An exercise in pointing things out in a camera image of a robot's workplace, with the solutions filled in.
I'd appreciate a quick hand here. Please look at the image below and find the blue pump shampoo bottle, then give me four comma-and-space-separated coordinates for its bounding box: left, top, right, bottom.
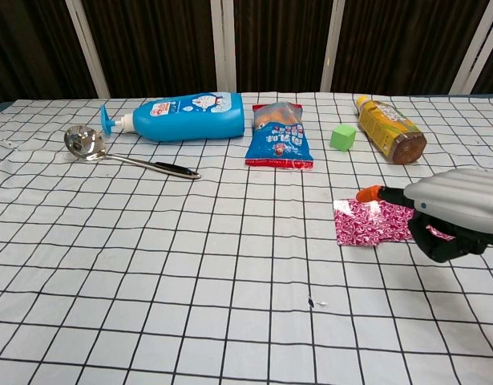
99, 91, 245, 142

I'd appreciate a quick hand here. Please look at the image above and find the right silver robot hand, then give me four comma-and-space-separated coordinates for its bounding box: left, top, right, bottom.
356, 168, 493, 264

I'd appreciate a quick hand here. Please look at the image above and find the green foam cube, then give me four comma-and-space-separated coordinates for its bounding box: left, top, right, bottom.
329, 124, 357, 152

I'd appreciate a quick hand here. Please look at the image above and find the steel ladle with black handle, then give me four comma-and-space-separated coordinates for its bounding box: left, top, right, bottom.
63, 124, 202, 180

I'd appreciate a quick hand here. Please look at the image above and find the white metal frame post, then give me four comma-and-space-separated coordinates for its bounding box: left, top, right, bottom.
211, 0, 238, 94
449, 0, 493, 95
64, 0, 111, 99
320, 0, 346, 92

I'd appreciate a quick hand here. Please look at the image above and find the dark backdrop curtain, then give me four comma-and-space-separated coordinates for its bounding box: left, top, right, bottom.
0, 0, 493, 101

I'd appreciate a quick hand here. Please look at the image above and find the blue snack bag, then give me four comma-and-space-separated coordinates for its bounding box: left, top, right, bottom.
244, 100, 315, 171

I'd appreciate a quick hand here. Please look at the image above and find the checkered tablecloth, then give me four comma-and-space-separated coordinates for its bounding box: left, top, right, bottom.
0, 91, 493, 385

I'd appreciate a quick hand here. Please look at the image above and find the yellow tea bottle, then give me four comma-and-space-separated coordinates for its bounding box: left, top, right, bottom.
354, 95, 427, 164

